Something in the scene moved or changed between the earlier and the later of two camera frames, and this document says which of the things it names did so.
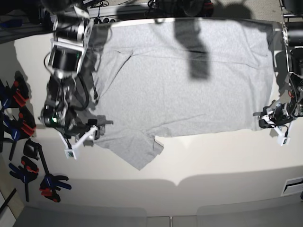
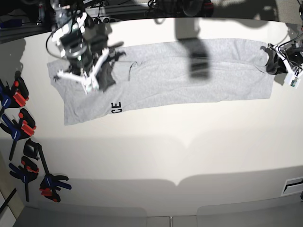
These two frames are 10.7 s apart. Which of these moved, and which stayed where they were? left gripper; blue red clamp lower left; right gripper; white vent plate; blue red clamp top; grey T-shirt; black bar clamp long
Moved: left gripper; grey T-shirt; right gripper
Stayed: blue red clamp top; blue red clamp lower left; black bar clamp long; white vent plate
